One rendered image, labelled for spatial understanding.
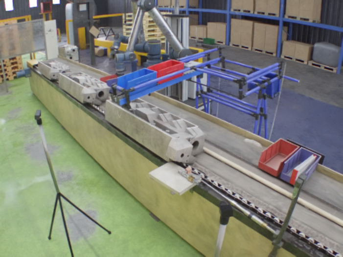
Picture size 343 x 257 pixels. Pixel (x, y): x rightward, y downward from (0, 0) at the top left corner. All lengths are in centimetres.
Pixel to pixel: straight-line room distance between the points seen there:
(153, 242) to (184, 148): 98
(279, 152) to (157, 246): 133
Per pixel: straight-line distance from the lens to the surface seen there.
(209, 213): 188
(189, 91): 437
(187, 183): 179
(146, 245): 243
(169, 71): 232
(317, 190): 204
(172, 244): 243
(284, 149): 229
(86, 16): 860
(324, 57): 1047
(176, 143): 186
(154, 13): 340
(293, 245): 157
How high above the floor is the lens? 192
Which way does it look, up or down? 27 degrees down
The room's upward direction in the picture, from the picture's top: straight up
